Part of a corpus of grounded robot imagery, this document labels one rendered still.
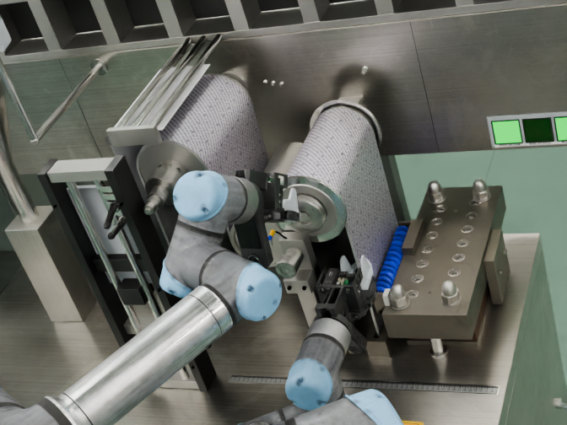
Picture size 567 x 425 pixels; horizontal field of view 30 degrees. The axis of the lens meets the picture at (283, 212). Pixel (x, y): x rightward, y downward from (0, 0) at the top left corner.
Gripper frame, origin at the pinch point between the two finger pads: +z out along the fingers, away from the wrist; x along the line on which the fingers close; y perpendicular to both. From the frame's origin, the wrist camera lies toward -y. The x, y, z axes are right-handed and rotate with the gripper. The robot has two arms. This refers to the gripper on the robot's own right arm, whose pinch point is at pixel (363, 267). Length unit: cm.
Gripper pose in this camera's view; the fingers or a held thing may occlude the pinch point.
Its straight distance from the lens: 197.3
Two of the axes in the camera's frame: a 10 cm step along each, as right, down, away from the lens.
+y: -2.7, -8.0, -5.4
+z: 3.1, -6.0, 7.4
